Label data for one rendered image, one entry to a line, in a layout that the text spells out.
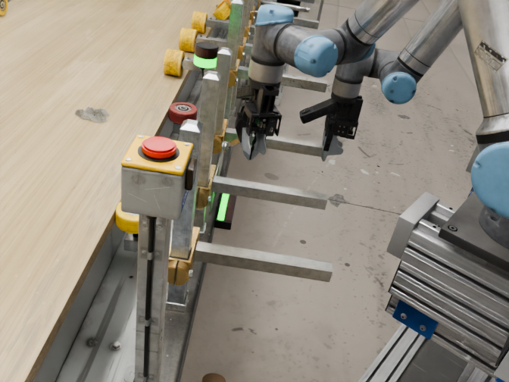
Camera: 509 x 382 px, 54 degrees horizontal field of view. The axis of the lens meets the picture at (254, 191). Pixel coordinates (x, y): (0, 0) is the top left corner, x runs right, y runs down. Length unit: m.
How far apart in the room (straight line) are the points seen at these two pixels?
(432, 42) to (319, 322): 1.28
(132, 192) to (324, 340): 1.57
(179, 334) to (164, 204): 0.52
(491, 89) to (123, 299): 0.89
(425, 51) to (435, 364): 1.08
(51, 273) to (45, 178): 0.29
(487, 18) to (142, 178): 0.50
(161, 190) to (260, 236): 1.91
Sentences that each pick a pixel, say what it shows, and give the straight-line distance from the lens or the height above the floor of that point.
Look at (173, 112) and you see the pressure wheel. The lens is 1.43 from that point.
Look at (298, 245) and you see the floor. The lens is 2.46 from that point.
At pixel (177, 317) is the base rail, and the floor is 0.70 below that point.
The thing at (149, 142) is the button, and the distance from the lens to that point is 0.59.
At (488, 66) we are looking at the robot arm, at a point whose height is 1.33.
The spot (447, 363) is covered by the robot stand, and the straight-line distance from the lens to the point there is 1.90.
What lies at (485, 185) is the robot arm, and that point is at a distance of 0.78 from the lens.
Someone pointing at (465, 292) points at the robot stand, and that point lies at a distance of 1.03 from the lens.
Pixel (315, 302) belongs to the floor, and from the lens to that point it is 2.20.
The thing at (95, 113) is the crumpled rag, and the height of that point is 0.92.
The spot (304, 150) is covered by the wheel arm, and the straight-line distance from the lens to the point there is 1.46.
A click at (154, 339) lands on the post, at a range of 0.78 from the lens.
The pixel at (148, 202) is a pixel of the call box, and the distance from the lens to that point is 0.59.
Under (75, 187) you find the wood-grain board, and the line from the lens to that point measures 1.11.
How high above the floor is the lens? 1.52
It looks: 33 degrees down
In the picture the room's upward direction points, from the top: 10 degrees clockwise
